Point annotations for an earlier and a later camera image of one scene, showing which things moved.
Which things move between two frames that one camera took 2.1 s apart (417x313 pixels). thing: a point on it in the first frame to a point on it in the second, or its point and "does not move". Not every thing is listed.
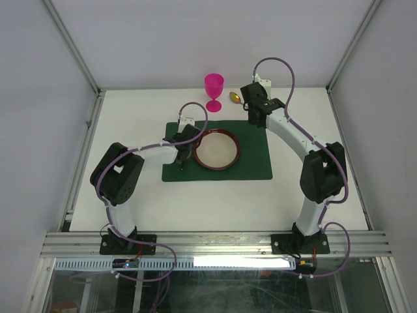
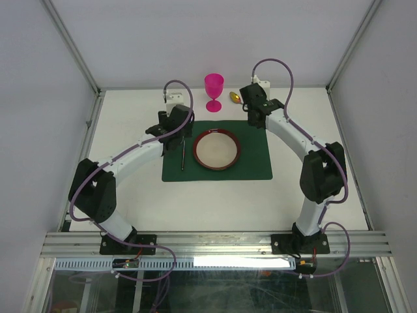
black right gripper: x=253 y=123 does not move
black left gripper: x=176 y=135 to x=164 y=117
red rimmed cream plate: x=217 y=149 does not move
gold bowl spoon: x=235 y=98 does not move
